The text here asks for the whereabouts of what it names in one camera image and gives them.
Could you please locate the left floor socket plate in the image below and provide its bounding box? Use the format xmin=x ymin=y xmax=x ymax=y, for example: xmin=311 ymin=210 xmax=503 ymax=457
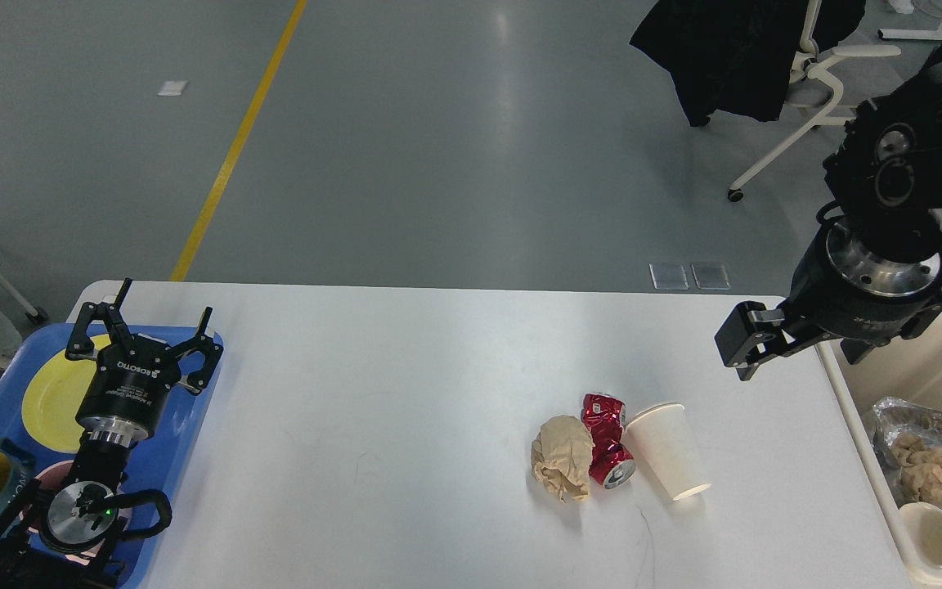
xmin=649 ymin=263 xmax=690 ymax=291

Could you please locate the yellow plastic plate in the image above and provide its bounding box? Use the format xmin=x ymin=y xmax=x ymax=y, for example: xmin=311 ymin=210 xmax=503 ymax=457
xmin=21 ymin=351 xmax=96 ymax=455

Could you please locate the right floor socket plate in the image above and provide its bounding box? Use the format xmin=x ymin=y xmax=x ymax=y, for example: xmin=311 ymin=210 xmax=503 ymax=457
xmin=690 ymin=263 xmax=730 ymax=290

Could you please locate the black jacket on chair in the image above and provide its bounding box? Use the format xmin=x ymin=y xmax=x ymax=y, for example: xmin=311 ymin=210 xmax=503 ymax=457
xmin=628 ymin=0 xmax=866 ymax=128

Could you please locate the crushed red can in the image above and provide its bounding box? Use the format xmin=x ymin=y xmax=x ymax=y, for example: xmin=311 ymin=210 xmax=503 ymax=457
xmin=581 ymin=393 xmax=636 ymax=491

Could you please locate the foil bag with paper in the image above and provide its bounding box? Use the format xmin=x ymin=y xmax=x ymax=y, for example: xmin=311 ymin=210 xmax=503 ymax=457
xmin=861 ymin=398 xmax=942 ymax=510

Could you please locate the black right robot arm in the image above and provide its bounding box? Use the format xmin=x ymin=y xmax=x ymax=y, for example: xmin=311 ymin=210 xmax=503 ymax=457
xmin=715 ymin=44 xmax=942 ymax=381

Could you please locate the white office chair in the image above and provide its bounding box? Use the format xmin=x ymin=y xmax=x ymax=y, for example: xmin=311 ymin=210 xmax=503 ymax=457
xmin=728 ymin=1 xmax=901 ymax=202

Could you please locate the crumpled brown paper ball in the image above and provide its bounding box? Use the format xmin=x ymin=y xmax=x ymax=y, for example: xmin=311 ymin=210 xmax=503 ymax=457
xmin=530 ymin=415 xmax=594 ymax=503

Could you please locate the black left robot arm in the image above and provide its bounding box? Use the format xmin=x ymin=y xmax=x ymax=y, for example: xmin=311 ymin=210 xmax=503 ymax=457
xmin=0 ymin=280 xmax=224 ymax=588

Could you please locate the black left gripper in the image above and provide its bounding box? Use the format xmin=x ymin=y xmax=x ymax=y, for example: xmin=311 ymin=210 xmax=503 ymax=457
xmin=63 ymin=278 xmax=222 ymax=443

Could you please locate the white plastic bin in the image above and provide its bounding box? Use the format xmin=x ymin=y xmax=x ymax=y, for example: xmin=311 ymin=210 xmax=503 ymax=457
xmin=816 ymin=313 xmax=942 ymax=588

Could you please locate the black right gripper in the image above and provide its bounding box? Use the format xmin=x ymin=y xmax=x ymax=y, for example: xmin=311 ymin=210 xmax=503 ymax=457
xmin=715 ymin=219 xmax=942 ymax=381

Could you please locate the floor socket plate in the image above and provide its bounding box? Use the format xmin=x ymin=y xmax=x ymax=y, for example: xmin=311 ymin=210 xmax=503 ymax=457
xmin=649 ymin=263 xmax=690 ymax=291
xmin=690 ymin=263 xmax=730 ymax=290

